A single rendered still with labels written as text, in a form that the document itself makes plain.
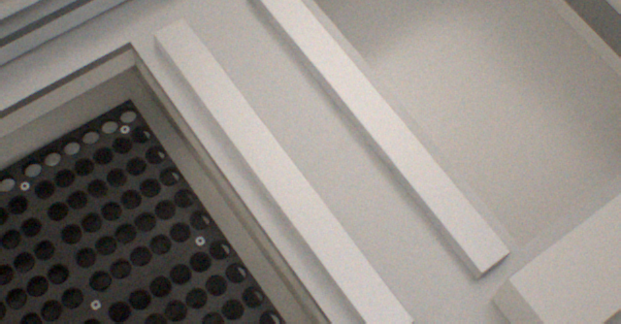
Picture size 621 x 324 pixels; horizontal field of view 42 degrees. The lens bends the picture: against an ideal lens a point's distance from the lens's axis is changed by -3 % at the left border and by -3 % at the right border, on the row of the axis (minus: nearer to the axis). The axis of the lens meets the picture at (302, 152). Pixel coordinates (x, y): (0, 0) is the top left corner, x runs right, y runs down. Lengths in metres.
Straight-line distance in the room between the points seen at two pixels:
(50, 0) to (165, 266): 0.17
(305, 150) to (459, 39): 0.24
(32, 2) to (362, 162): 0.21
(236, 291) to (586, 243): 0.20
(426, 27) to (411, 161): 0.23
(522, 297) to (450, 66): 0.28
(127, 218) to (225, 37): 0.13
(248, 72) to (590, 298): 0.24
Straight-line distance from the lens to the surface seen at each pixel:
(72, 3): 0.53
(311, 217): 0.46
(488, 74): 0.68
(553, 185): 0.65
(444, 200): 0.47
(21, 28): 0.53
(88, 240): 0.52
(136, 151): 0.54
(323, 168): 0.48
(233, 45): 0.52
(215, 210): 0.59
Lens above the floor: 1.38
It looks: 63 degrees down
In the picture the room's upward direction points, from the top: 7 degrees clockwise
